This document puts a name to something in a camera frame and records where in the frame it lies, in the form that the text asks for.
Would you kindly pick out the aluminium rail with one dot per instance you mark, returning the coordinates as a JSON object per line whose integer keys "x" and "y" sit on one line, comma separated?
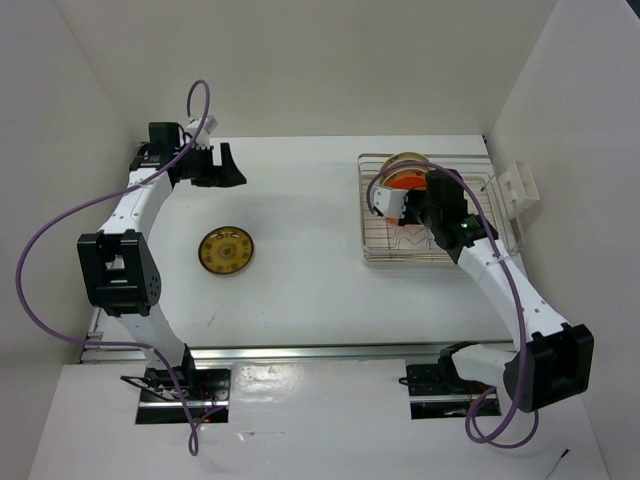
{"x": 210, "y": 356}

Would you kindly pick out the white cutlery holder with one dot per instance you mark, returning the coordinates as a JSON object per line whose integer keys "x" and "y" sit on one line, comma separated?
{"x": 518, "y": 188}

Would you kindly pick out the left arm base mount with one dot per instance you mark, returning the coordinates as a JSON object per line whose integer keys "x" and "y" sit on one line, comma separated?
{"x": 207, "y": 400}

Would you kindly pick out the cream floral plate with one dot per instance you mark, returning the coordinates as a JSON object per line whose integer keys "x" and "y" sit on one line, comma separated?
{"x": 420, "y": 168}
{"x": 407, "y": 164}

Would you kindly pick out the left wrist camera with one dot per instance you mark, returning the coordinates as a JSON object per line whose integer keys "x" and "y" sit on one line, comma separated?
{"x": 202, "y": 126}

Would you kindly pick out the yellow patterned plate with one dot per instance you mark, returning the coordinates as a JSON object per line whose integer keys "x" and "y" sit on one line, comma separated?
{"x": 226, "y": 250}

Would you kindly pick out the orange plate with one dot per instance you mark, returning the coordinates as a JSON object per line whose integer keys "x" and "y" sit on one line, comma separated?
{"x": 407, "y": 180}

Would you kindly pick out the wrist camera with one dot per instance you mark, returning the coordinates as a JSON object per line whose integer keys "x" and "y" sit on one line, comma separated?
{"x": 202, "y": 126}
{"x": 384, "y": 200}

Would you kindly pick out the wire dish rack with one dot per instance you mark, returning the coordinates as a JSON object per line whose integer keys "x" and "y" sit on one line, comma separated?
{"x": 382, "y": 241}

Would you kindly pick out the blue white patterned plate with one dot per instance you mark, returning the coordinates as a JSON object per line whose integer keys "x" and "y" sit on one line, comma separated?
{"x": 404, "y": 220}

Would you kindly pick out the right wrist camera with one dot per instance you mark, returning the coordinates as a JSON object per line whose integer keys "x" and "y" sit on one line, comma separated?
{"x": 384, "y": 200}

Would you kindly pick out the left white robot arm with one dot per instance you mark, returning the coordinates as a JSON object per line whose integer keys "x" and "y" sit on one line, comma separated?
{"x": 120, "y": 274}

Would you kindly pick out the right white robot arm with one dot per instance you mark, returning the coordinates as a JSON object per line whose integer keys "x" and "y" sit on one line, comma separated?
{"x": 553, "y": 357}

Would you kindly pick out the cream plate with dark blotch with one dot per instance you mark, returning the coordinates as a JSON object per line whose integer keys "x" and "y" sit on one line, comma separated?
{"x": 403, "y": 157}

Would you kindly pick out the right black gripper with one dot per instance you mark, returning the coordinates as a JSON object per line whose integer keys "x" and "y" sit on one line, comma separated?
{"x": 410, "y": 197}

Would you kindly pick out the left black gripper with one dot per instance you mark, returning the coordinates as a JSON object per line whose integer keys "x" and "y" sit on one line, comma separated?
{"x": 225, "y": 175}

